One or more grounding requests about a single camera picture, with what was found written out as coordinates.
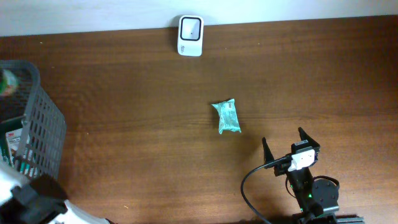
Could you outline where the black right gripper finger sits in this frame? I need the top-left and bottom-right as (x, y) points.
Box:
(262, 137), (274, 164)
(298, 127), (318, 146)

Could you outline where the mint green wipes packet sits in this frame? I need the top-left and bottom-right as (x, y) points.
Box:
(212, 99), (241, 134)

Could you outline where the green 3M wipes pack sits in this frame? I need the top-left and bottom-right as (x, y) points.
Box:
(1, 118), (38, 177)

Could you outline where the green lid jar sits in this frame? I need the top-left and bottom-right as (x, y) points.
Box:
(1, 69), (19, 97)

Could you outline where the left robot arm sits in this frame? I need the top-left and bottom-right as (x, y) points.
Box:
(1, 161), (112, 224)

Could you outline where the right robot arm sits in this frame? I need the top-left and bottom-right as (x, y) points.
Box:
(262, 128), (365, 224)

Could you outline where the white barcode scanner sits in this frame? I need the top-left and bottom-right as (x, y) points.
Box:
(177, 15), (204, 57)

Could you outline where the grey plastic mesh basket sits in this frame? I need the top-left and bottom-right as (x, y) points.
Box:
(1, 60), (67, 179)

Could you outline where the black right camera cable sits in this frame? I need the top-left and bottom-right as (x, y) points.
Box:
(240, 156), (292, 224)

